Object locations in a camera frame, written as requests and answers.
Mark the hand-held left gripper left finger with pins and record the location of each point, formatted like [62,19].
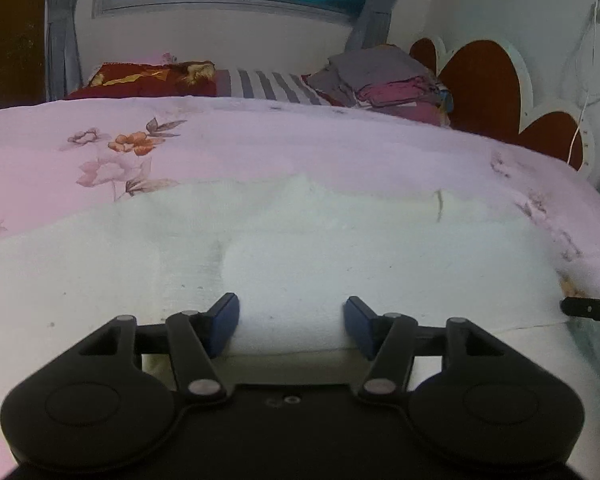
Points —
[225,320]

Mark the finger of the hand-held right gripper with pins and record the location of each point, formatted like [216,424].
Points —
[590,308]

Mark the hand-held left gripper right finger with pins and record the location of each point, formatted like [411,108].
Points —
[357,322]

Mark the white cloth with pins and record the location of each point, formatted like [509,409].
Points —
[300,260]

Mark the magenta folded clothes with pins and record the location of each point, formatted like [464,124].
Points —
[400,92]

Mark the grey folded clothes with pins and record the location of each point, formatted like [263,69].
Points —
[370,67]

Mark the pink floral bedsheet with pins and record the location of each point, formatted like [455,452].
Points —
[280,135]

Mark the grey striped pillow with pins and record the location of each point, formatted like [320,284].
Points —
[270,85]

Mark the red heart-shaped headboard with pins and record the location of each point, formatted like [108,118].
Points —
[485,90]

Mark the red patterned pillow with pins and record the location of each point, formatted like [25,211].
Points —
[145,82]

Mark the dark brown cabinet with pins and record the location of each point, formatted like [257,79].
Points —
[15,50]

